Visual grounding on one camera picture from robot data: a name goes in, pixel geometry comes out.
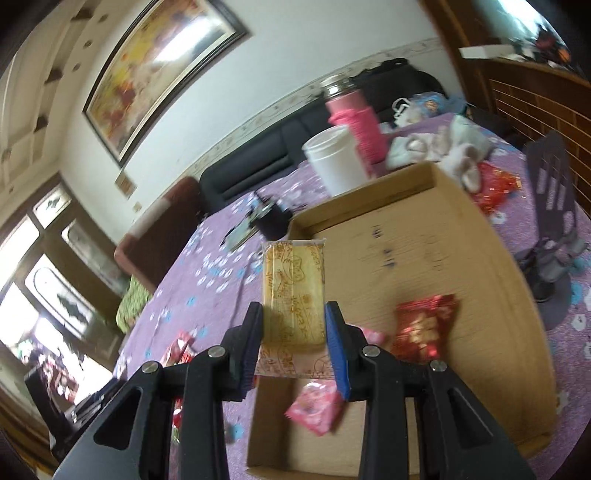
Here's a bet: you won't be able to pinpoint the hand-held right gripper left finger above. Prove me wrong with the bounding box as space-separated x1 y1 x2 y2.
53 301 265 480

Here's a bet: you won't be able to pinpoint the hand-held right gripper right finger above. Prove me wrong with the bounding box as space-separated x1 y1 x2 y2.
324 300 539 480

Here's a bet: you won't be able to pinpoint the yellow biscuit packet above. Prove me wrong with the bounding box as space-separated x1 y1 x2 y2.
255 237 329 381

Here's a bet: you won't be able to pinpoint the shallow cardboard box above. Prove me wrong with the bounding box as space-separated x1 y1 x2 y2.
247 161 557 480

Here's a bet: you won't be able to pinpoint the pink snack packet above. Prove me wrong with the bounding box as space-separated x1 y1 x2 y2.
284 379 347 437
358 325 386 349

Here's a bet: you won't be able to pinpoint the purple floral tablecloth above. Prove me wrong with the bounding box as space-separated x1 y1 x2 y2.
111 113 591 480

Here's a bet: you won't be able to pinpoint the shiny red snack packet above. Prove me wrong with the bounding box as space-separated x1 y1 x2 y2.
392 294 461 363

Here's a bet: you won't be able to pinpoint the green cloth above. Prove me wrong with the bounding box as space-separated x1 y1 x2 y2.
115 274 155 330

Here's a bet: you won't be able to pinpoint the black round container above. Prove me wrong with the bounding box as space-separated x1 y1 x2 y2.
252 194 294 241

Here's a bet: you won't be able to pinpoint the brown armchair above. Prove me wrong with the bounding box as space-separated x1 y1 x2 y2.
114 176 206 296

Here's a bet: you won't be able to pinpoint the black leather sofa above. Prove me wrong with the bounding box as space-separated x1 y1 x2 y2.
199 59 446 217

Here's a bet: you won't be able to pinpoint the white plastic jar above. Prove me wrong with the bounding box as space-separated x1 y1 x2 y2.
301 124 370 197

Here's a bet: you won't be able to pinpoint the dark wooden stool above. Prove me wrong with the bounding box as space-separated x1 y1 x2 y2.
25 360 121 462

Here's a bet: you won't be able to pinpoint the wooden glass door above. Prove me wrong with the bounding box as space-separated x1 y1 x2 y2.
0 180 125 384

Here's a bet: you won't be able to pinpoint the white cloth pile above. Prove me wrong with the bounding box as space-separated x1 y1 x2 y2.
385 115 495 192

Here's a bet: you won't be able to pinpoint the red gold patterned packet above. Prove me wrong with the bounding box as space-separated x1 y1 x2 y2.
471 161 522 215

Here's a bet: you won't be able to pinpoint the bottle with pink knitted sleeve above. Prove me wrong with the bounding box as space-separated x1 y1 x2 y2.
321 75 389 178

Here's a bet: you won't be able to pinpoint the white plastic bag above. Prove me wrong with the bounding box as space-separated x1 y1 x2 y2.
392 97 423 127

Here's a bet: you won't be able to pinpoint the blue printed bag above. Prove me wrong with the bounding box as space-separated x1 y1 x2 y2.
413 91 462 116

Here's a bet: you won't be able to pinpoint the grey phone stand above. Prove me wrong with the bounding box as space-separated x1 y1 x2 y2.
515 129 589 330

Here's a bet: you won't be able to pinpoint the framed painting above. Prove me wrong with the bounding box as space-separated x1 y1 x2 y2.
82 0 251 169

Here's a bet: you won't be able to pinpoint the black clothes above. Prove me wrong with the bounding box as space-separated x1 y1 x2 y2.
355 58 444 93

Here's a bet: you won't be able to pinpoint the wooden partition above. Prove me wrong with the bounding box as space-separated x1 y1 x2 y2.
420 0 591 148

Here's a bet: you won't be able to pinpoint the flat white box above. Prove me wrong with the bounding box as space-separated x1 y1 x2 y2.
458 44 515 61

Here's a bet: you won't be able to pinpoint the dark clutter pile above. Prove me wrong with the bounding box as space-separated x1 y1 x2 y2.
512 18 587 70

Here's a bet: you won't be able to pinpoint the small wall plaque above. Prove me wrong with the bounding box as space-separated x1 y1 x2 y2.
115 171 137 198

